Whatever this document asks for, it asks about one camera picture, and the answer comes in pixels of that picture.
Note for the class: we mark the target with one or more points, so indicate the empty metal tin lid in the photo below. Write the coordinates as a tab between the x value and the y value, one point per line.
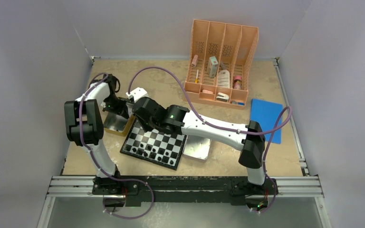
197	148

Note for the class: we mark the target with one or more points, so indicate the blue notebook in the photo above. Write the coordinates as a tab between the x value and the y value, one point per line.
265	113

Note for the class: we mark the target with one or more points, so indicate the white striped bottle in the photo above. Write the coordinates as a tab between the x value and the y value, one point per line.
223	79

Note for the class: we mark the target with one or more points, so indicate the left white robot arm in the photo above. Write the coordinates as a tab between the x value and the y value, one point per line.
85	128

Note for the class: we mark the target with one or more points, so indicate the white stapler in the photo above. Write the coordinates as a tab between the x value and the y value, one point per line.
222	97

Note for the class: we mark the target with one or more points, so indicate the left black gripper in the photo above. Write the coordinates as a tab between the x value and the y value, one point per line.
122	110

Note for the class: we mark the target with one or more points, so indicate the peach plastic desk organizer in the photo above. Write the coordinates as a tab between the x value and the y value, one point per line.
234	47

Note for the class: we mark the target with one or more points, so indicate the pink tape roll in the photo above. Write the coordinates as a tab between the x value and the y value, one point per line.
237	82

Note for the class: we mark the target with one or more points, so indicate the pink small tube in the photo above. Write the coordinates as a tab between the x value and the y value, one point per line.
194	61

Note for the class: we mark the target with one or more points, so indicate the yellow white pen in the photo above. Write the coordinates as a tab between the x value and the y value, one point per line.
196	77

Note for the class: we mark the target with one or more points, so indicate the metal tin with black pieces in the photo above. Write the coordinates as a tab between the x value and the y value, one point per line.
117	125

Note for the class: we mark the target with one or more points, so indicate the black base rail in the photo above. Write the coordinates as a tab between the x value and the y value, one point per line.
235	190

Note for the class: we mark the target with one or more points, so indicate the black white chess board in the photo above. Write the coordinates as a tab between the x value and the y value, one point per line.
152	145

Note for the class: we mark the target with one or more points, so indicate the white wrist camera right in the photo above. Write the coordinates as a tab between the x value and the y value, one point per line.
136	94

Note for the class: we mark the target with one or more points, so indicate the pink eraser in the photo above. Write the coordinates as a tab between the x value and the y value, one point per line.
207	91

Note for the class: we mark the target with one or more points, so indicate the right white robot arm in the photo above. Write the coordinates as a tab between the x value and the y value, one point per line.
175	119

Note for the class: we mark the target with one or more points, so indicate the white green small box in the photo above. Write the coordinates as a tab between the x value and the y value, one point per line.
212	67

